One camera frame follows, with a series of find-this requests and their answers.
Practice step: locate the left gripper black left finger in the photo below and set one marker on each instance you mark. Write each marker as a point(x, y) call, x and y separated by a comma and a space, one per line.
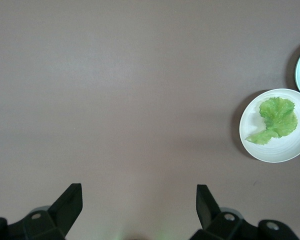
point(57, 220)

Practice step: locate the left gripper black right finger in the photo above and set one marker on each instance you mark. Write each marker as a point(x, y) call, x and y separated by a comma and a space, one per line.
point(215, 222)

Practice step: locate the green lettuce leaf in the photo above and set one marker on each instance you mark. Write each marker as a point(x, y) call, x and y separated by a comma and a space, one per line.
point(277, 117)

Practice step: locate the pale pink round plate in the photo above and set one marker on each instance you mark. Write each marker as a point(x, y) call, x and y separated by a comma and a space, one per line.
point(277, 151)

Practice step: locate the brown table cover sheet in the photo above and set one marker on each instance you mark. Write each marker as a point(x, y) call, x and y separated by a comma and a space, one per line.
point(114, 100)

